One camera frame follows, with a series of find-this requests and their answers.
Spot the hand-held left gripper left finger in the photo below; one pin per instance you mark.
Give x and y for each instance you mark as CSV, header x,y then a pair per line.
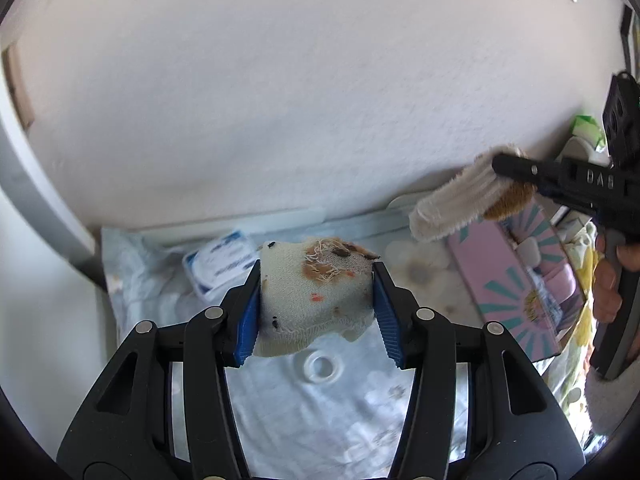
x,y
247,320

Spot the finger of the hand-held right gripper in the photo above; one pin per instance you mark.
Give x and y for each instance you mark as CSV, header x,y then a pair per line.
x,y
525,170
565,196

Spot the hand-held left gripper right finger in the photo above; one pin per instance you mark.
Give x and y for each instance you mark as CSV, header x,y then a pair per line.
x,y
387,320

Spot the white sock with cat print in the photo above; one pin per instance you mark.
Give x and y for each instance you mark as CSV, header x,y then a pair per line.
x,y
310,310

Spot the white sock with brown toe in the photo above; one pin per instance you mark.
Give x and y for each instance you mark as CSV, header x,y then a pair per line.
x,y
450,205

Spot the cardboard box with pink print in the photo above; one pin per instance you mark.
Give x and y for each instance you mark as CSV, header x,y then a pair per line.
x,y
505,285

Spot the person's right hand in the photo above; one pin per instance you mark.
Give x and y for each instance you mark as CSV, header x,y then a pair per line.
x,y
607,285

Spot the grey cushion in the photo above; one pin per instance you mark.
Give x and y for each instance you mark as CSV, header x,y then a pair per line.
x,y
580,148

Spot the green and white packet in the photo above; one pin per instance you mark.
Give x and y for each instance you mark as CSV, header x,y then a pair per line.
x,y
587,127

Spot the white packet with blue print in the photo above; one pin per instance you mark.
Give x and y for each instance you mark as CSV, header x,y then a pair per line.
x,y
220,265

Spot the pale blue floral blanket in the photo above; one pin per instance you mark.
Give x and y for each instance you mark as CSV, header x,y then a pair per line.
x,y
325,420

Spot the yellow floral pillow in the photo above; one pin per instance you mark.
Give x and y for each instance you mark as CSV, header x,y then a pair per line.
x,y
570,385

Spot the metal rail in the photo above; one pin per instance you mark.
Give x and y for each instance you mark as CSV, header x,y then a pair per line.
x,y
350,220

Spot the dark picture frame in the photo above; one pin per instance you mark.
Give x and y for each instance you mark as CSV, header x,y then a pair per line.
x,y
626,35

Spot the grey curved frame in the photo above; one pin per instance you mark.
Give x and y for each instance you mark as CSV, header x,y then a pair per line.
x,y
30,170

